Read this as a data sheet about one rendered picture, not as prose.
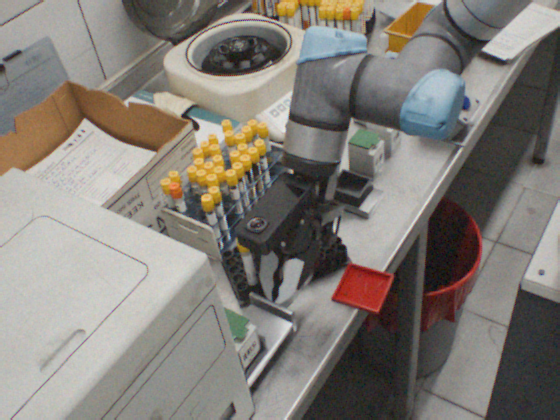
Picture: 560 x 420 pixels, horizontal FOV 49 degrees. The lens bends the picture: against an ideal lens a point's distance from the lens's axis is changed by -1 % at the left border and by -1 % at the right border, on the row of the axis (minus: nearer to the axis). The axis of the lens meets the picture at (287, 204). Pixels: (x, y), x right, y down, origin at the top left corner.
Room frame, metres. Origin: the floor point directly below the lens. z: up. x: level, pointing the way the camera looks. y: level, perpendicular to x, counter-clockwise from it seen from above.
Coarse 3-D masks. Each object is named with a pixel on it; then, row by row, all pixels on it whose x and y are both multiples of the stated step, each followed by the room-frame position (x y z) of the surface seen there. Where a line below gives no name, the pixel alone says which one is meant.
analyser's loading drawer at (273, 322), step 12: (252, 300) 0.50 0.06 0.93; (264, 300) 0.49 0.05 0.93; (252, 312) 0.49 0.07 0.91; (264, 312) 0.49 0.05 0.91; (276, 312) 0.48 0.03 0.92; (288, 312) 0.47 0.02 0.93; (252, 324) 0.47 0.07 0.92; (264, 324) 0.47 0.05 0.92; (276, 324) 0.47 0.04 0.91; (288, 324) 0.47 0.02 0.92; (264, 336) 0.45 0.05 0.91; (276, 336) 0.45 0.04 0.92; (264, 348) 0.43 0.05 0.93; (276, 348) 0.44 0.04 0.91; (264, 360) 0.42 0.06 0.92; (252, 372) 0.40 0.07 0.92
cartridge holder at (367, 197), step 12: (348, 180) 0.74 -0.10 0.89; (360, 180) 0.73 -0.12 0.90; (372, 180) 0.72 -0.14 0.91; (336, 192) 0.70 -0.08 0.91; (348, 192) 0.69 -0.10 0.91; (360, 192) 0.69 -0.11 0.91; (372, 192) 0.71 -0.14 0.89; (348, 204) 0.69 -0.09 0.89; (360, 204) 0.68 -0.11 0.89; (372, 204) 0.68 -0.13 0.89
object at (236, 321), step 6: (228, 312) 0.45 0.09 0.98; (234, 312) 0.45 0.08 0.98; (228, 318) 0.44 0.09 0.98; (234, 318) 0.44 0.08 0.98; (240, 318) 0.44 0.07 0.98; (246, 318) 0.44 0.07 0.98; (234, 324) 0.43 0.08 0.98; (240, 324) 0.43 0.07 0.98; (234, 330) 0.42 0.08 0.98; (240, 330) 0.42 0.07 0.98; (246, 330) 0.42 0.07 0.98; (234, 336) 0.41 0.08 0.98; (240, 336) 0.41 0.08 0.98
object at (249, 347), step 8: (248, 328) 0.43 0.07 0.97; (248, 336) 0.42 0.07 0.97; (256, 336) 0.43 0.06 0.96; (240, 344) 0.41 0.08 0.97; (248, 344) 0.41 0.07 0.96; (256, 344) 0.42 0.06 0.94; (240, 352) 0.40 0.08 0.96; (248, 352) 0.41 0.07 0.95; (256, 352) 0.42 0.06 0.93; (248, 360) 0.41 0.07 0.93
